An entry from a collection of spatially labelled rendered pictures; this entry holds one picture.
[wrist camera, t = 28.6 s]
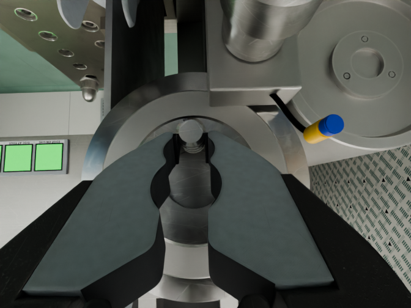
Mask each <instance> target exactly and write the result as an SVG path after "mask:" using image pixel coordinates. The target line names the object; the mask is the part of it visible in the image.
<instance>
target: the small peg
mask: <svg viewBox="0 0 411 308"><path fill-rule="evenodd" d="M176 133H177V138H178V140H179V142H180V144H181V145H182V147H183V149H184V150H185V151H186V152H188V153H191V154H197V153H200V152H201V151H203V149H204V148H205V133H206V128H205V126H204V124H203V123H202V122H201V121H200V120H199V119H197V118H194V117H189V118H186V119H183V120H182V121H181V122H180V123H179V124H178V126H177V128H176Z"/></svg>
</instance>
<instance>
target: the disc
mask: <svg viewBox="0 0 411 308"><path fill-rule="evenodd" d="M186 90H205V91H208V83H207V73H205V72H186V73H178V74H173V75H168V76H164V77H162V78H158V79H155V80H153V81H151V82H148V83H146V84H144V85H142V86H141V87H139V88H137V89H135V90H134V91H132V92H131V93H129V94H128V95H127V96H126V97H124V98H123V99H121V101H120V102H118V104H117V105H115V107H113V108H112V110H110V112H109V113H108V114H107V115H106V117H105V118H104V119H103V120H102V122H101V124H100V125H99V126H98V128H97V130H96V132H95V133H94V135H93V137H92V140H91V142H90V144H89V147H88V149H87V152H86V156H85V159H84V164H83V170H82V175H81V181H82V180H93V179H94V178H95V177H96V176H97V175H98V174H99V173H100V172H101V171H102V169H103V163H104V160H105V156H106V153H107V151H108V148H109V145H110V143H111V141H112V140H113V138H114V136H115V135H116V133H117V132H118V130H119V128H120V127H121V126H122V125H123V124H124V122H125V121H126V120H127V119H128V118H129V117H130V116H131V115H132V114H134V113H135V112H136V111H137V110H138V109H140V108H141V107H143V106H144V105H146V104H148V103H149V102H151V101H153V100H155V99H157V98H159V97H162V96H164V95H167V94H171V93H174V92H180V91H186ZM248 107H249V108H251V109H252V110H253V111H254V112H256V113H257V114H258V115H259V116H260V117H261V118H262V119H263V120H264V121H265V122H266V124H267V125H268V126H269V127H270V128H271V130H272V131H273V133H274V134H275V136H276V138H277V140H278V142H279V143H280V146H281V148H282V150H283V153H284V157H285V160H286V164H287V171H288V174H292V175H293V176H294V177H296V178H297V179H298V180H299V181H300V182H302V183H303V184H304V185H305V186H306V187H307V188H308V189H309V190H310V179H309V169H308V162H307V159H306V155H305V151H304V149H303V146H302V143H301V141H300V138H299V136H298V134H297V132H296V131H295V129H294V127H293V126H292V124H291V123H290V121H289V120H288V119H287V117H286V116H285V115H284V113H283V112H282V111H281V110H280V108H279V107H277V105H275V104H272V105H253V106H248ZM148 293H150V294H153V295H155V296H159V297H161V298H164V299H170V300H173V301H180V302H186V303H204V302H210V301H217V300H221V299H225V298H228V297H231V295H229V294H228V293H226V292H225V291H223V290H222V289H220V288H218V287H217V286H216V285H215V284H214V283H213V282H212V280H211V278H205V279H184V278H179V277H173V276H169V275H166V274H163V276H162V278H161V281H160V283H159V284H158V285H157V286H156V287H155V288H153V289H152V290H151V291H149V292H148Z"/></svg>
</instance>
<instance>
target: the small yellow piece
mask: <svg viewBox="0 0 411 308"><path fill-rule="evenodd" d="M269 96H270V97H271V98H272V99H273V100H274V101H275V102H276V103H277V105H278V106H279V107H280V109H281V110H282V112H283V113H284V115H285V116H286V117H287V119H288V120H289V121H290V122H291V124H293V126H294V127H296V129H298V130H299V131H300V132H302V133H303V137H304V138H305V140H306V142H308V143H310V144H315V143H318V142H320V141H323V140H325V139H328V138H330V137H332V136H334V135H335V134H338V133H340V132H341V131H342V130H343V128H344V121H343V119H342V118H341V117H340V116H339V115H336V114H330V115H328V116H326V117H325V118H322V119H320V120H318V121H316V122H315V123H313V124H312V125H310V126H308V127H307V128H306V127H305V126H303V125H302V124H301V123H300V122H299V121H298V120H297V119H296V118H295V117H294V116H293V115H292V113H291V112H290V110H288V108H287V106H286V105H285V104H284V103H283V101H282V100H281V99H280V97H279V96H278V95H277V94H276V93H273V94H270V95H269Z"/></svg>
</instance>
